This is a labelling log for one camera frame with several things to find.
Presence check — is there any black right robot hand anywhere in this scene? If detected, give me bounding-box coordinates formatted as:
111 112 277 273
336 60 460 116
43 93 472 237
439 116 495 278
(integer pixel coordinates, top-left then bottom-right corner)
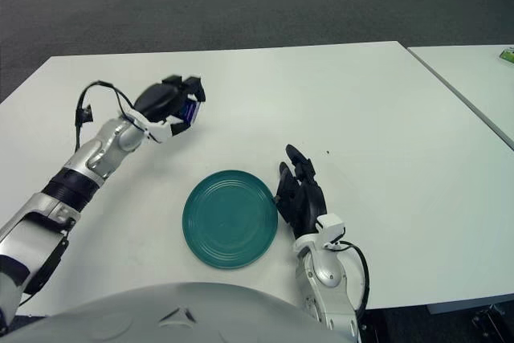
273 144 328 242

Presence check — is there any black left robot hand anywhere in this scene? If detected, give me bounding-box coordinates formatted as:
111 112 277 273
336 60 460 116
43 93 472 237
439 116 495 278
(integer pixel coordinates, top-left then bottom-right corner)
135 75 208 137

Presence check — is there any blue gum box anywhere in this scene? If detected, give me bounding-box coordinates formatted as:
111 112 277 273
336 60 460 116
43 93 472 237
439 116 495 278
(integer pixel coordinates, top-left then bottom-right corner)
182 102 201 125

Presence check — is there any teal round plate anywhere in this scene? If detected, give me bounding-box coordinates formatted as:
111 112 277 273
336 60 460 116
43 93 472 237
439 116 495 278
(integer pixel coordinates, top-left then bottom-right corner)
182 169 279 270

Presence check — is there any silver robot torso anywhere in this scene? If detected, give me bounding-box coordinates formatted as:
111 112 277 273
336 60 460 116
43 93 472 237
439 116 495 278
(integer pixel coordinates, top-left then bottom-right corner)
0 282 351 343

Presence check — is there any white adjacent table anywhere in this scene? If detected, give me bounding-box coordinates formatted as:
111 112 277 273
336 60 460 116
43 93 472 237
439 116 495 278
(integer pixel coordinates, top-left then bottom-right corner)
406 44 514 151

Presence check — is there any black table base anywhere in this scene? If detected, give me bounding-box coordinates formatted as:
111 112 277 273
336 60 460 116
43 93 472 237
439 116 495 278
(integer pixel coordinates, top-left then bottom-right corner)
471 303 514 340

